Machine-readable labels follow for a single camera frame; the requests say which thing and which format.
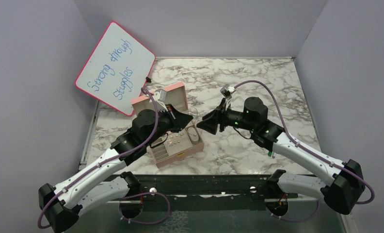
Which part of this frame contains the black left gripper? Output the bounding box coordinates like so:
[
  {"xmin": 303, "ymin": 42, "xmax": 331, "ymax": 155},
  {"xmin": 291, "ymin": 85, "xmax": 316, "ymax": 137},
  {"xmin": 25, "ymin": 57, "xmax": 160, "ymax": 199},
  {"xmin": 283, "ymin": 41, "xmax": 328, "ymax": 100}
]
[{"xmin": 144, "ymin": 104, "xmax": 194, "ymax": 147}]

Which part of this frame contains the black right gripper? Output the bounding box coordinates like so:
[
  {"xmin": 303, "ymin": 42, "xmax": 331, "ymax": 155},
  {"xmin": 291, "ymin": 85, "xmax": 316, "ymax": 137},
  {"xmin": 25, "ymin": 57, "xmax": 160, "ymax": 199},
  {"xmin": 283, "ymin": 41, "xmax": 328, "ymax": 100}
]
[{"xmin": 197, "ymin": 98, "xmax": 256, "ymax": 134}]

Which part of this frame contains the pink jewelry box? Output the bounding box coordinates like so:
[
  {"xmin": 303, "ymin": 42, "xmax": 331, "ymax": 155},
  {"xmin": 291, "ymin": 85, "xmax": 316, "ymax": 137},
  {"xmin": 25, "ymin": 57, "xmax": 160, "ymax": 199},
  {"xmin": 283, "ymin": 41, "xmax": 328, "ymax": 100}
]
[{"xmin": 150, "ymin": 82, "xmax": 204, "ymax": 168}]

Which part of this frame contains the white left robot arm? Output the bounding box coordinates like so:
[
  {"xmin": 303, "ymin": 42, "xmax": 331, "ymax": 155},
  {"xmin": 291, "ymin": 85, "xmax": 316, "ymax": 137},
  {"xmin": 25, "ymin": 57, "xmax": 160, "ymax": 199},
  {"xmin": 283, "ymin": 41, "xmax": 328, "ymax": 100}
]
[{"xmin": 37, "ymin": 104, "xmax": 193, "ymax": 233}]

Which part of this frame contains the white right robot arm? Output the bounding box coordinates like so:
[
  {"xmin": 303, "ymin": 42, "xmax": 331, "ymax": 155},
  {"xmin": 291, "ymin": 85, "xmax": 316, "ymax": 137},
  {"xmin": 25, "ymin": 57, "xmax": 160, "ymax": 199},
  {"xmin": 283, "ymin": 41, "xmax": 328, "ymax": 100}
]
[{"xmin": 197, "ymin": 97, "xmax": 365, "ymax": 215}]

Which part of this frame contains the silver earrings cluster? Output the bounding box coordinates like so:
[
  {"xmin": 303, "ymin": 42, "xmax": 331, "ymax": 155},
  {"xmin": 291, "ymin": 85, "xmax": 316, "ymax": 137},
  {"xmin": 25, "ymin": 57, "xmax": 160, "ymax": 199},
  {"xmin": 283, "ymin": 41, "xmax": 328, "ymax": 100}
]
[{"xmin": 168, "ymin": 136, "xmax": 182, "ymax": 147}]

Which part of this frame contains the pink framed whiteboard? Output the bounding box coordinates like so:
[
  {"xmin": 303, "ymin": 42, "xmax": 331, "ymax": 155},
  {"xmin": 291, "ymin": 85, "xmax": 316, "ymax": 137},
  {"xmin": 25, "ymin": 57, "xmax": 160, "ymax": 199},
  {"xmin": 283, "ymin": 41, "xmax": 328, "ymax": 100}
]
[{"xmin": 75, "ymin": 21, "xmax": 156, "ymax": 116}]

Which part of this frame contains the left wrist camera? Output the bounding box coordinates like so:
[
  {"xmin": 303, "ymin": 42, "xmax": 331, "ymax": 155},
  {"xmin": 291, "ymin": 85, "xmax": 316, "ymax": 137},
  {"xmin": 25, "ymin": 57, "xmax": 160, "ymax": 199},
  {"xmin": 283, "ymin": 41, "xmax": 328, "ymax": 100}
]
[{"xmin": 153, "ymin": 89, "xmax": 168, "ymax": 112}]

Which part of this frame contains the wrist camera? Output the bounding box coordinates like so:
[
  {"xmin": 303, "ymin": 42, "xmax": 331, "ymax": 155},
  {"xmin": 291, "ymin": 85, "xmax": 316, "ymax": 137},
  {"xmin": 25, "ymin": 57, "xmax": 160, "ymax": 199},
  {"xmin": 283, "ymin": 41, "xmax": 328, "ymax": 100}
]
[
  {"xmin": 220, "ymin": 85, "xmax": 236, "ymax": 109},
  {"xmin": 153, "ymin": 89, "xmax": 168, "ymax": 112}
]

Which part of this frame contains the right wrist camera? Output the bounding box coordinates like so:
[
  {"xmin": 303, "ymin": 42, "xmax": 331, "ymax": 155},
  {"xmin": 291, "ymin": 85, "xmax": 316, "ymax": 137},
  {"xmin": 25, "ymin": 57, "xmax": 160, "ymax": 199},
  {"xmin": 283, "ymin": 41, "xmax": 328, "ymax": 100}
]
[{"xmin": 220, "ymin": 85, "xmax": 236, "ymax": 109}]

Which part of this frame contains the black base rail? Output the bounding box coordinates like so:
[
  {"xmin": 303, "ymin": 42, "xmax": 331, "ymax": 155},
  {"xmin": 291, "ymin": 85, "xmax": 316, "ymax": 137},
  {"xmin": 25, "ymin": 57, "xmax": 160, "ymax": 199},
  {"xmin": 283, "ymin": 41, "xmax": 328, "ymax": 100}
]
[{"xmin": 117, "ymin": 175, "xmax": 298, "ymax": 213}]

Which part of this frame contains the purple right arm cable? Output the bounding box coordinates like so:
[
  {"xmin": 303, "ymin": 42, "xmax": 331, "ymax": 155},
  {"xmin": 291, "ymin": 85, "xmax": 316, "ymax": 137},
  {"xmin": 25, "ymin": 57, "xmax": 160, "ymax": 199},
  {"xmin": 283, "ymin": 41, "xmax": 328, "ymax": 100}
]
[{"xmin": 233, "ymin": 80, "xmax": 375, "ymax": 224}]

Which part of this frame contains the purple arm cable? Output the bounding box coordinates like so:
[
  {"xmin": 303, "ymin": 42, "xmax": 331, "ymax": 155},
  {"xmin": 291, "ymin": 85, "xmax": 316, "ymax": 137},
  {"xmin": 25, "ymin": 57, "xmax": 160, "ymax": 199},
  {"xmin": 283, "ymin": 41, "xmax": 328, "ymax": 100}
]
[
  {"xmin": 37, "ymin": 86, "xmax": 171, "ymax": 230},
  {"xmin": 233, "ymin": 80, "xmax": 375, "ymax": 224}
]

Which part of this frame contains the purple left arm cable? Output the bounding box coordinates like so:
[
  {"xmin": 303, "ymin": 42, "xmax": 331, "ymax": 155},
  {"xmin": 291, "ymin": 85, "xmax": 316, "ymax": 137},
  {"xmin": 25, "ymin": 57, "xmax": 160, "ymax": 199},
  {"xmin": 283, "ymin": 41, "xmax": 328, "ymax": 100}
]
[{"xmin": 37, "ymin": 86, "xmax": 171, "ymax": 230}]

